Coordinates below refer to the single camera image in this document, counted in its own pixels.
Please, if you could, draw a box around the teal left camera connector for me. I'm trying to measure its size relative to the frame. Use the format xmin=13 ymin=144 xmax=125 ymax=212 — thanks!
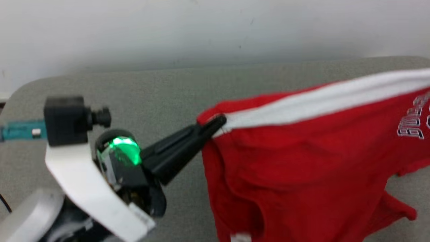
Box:
xmin=0 ymin=120 xmax=47 ymax=142

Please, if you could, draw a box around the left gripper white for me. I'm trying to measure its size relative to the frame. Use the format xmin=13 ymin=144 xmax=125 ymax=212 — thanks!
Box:
xmin=45 ymin=129 xmax=213 ymax=242

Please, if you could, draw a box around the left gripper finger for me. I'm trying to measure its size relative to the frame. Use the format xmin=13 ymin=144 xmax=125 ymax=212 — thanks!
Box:
xmin=140 ymin=115 xmax=227 ymax=159

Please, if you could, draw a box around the red jersey with white trim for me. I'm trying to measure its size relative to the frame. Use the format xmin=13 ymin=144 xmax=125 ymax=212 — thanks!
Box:
xmin=197 ymin=68 xmax=430 ymax=242

